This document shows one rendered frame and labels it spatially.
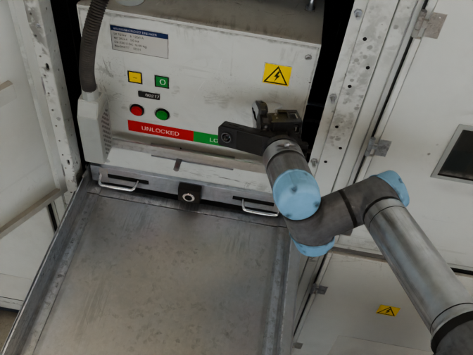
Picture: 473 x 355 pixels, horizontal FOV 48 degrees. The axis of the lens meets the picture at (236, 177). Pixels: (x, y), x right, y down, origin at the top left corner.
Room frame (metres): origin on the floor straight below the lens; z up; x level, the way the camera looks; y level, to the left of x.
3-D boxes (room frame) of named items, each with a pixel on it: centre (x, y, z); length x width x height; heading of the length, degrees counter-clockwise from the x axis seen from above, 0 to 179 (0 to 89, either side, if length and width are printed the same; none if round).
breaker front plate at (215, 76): (0.90, 0.12, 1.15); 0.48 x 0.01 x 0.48; 87
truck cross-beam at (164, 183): (0.92, 0.11, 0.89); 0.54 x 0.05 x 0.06; 87
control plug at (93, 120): (0.84, 0.33, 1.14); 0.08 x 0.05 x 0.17; 177
